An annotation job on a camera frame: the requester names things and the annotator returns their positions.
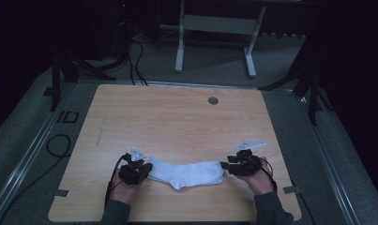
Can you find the black floor tape marking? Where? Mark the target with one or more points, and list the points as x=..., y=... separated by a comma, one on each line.
x=68, y=116

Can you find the black tripod stand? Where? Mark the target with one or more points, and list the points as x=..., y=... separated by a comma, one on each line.
x=56, y=81
x=313, y=93

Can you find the person's left hand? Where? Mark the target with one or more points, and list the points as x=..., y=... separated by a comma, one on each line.
x=124, y=193

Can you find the white metal desk frame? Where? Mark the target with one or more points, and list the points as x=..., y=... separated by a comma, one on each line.
x=219, y=24

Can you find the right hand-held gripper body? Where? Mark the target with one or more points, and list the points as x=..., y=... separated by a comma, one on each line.
x=246, y=165

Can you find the metal floor rail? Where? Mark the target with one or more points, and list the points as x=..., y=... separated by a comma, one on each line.
x=24, y=156
x=330, y=162
x=196, y=84

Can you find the person's right hand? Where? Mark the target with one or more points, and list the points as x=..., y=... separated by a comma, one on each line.
x=260, y=185

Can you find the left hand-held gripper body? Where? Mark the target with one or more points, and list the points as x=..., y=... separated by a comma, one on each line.
x=134, y=173

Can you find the grey table grommet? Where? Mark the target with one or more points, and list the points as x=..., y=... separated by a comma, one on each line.
x=213, y=100

